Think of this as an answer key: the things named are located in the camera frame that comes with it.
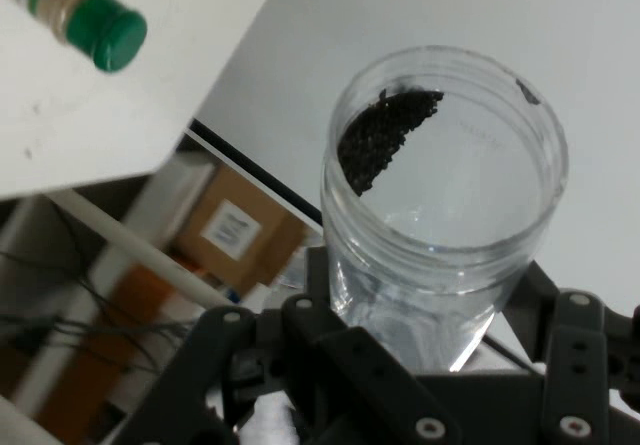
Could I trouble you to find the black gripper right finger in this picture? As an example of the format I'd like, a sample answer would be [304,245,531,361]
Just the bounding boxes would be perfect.
[504,259,640,445]

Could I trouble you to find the clear plastic jar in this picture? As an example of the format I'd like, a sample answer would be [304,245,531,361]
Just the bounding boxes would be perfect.
[319,44,570,374]

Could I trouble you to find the orange box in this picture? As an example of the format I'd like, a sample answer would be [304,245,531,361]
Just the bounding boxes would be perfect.
[34,264,201,441]

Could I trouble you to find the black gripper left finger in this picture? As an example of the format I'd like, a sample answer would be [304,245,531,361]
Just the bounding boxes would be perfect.
[112,247,464,445]

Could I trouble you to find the green-capped spice bottle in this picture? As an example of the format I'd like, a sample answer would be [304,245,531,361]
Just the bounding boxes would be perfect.
[0,0,149,74]

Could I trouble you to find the black granules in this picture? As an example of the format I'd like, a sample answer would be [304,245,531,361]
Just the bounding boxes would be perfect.
[337,87,445,197]

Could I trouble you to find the labelled brown cardboard box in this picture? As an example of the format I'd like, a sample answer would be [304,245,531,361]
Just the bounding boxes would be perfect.
[172,164,309,296]

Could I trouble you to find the white table leg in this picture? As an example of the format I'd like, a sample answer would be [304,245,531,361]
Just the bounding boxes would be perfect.
[52,189,234,311]

